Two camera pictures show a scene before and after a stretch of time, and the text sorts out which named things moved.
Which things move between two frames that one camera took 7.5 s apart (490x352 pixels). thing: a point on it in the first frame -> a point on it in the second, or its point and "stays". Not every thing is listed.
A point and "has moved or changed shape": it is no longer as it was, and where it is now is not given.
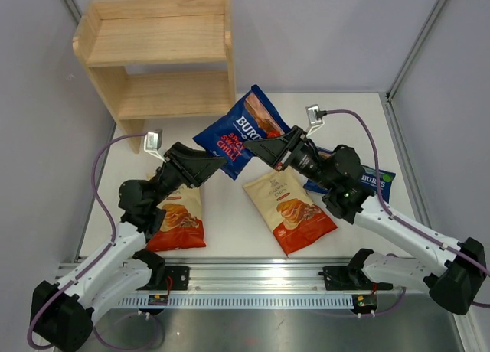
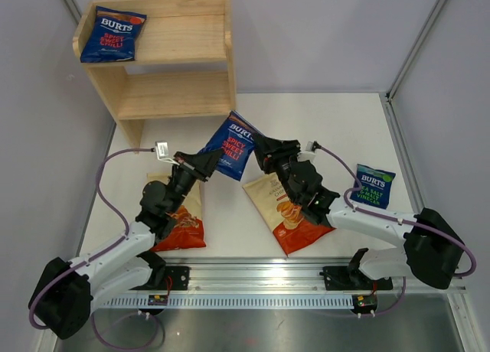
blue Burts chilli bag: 253,118 -> 112,36
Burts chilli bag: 314,185 has moved or changed shape
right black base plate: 344,278 stays
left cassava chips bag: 183,226 stays
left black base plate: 175,278 stays
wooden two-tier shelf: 119,32 stays
